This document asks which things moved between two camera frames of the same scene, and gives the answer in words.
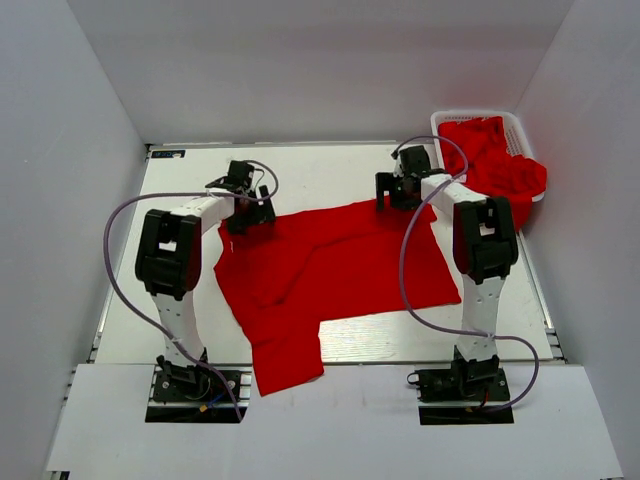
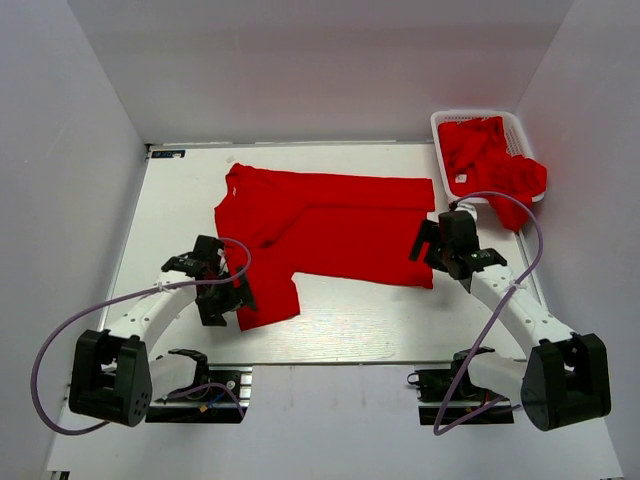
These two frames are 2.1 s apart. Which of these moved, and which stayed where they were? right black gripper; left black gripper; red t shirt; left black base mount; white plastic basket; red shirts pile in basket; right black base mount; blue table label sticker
Moved: left black gripper; right black gripper; red t shirt
Stayed: blue table label sticker; left black base mount; white plastic basket; red shirts pile in basket; right black base mount
